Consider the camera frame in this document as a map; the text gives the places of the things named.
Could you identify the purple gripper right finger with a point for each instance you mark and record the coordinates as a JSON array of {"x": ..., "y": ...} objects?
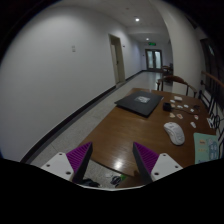
[{"x": 153, "y": 166}]

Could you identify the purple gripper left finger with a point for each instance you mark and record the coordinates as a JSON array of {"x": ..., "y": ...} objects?
[{"x": 70, "y": 166}]

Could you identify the white computer mouse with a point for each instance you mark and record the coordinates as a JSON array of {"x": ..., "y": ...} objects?
[{"x": 175, "y": 133}]

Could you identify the black mouse pad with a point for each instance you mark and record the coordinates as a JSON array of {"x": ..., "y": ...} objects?
[{"x": 141, "y": 102}]

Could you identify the wooden table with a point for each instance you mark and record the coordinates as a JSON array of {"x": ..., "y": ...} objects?
[{"x": 114, "y": 136}]

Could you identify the light blue paper sheet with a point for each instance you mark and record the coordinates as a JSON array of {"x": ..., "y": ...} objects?
[{"x": 206, "y": 147}]

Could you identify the small black box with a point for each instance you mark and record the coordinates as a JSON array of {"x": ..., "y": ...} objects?
[{"x": 167, "y": 106}]

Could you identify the white small card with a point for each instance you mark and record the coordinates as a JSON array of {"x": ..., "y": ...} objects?
[{"x": 176, "y": 98}]

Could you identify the wooden chair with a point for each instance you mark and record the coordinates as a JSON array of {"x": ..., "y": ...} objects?
[{"x": 171, "y": 78}]

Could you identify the glass double exit door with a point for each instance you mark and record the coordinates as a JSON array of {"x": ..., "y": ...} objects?
[{"x": 153, "y": 60}]

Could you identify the green exit sign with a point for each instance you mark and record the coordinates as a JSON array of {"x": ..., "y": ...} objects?
[{"x": 151, "y": 43}]

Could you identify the beige side door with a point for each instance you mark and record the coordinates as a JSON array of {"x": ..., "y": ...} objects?
[{"x": 117, "y": 59}]

